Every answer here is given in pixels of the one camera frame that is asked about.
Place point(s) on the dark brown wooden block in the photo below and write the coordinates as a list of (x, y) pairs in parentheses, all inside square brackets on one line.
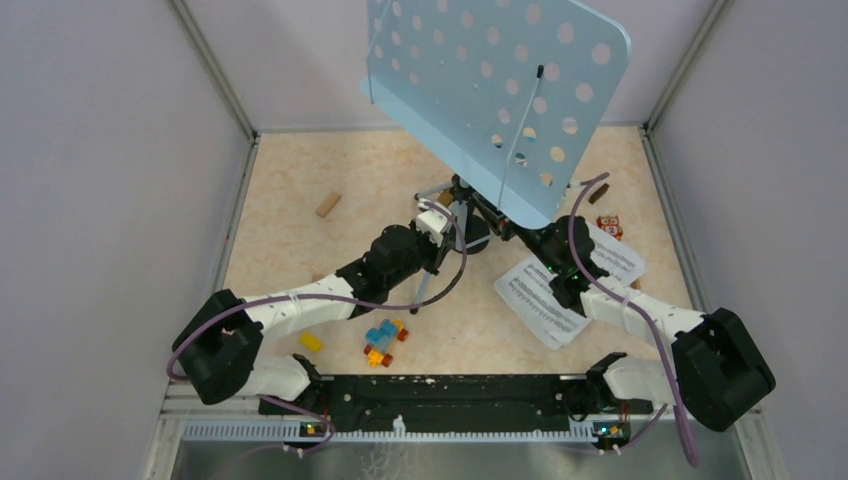
[(598, 193)]

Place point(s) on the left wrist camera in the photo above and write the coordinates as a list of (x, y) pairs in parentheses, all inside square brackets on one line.
[(434, 224)]

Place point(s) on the black microphone stand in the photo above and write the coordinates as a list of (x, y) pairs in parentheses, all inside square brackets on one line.
[(476, 234)]

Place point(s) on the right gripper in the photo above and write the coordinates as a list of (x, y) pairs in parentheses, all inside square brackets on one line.
[(506, 228)]

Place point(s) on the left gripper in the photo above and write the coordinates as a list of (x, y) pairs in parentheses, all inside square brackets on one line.
[(438, 253)]

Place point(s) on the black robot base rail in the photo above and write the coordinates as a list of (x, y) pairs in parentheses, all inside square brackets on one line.
[(462, 403)]

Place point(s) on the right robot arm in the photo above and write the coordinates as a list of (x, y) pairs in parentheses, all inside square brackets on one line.
[(577, 272)]

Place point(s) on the yellow toy brick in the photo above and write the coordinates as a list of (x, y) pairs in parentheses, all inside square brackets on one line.
[(311, 342)]

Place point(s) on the toy block car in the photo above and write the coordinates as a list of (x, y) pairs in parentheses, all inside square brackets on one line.
[(381, 340)]

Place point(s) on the light wooden block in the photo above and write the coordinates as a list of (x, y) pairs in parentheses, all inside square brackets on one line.
[(328, 204)]

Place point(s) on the blue music stand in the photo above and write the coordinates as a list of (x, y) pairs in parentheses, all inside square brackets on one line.
[(507, 94)]

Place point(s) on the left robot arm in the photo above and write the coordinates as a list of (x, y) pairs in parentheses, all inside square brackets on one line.
[(220, 352)]

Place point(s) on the sheet music page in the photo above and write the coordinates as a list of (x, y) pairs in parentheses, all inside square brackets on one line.
[(525, 289), (619, 260)]

